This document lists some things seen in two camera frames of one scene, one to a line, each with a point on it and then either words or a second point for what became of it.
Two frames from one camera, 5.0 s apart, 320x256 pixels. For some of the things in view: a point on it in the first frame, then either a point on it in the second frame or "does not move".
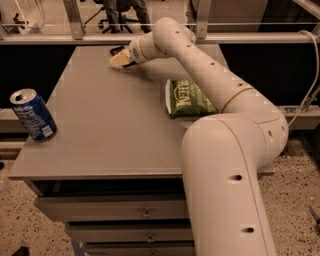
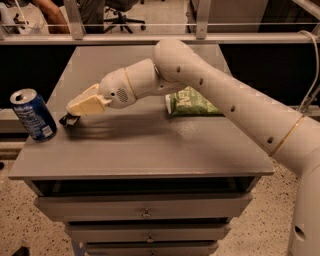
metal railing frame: (78, 36) does not move
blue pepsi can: (34, 114) does not move
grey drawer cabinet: (113, 169) does not move
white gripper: (137, 53) -> (115, 86)
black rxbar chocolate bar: (113, 51) -> (69, 119)
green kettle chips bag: (183, 97) does not move
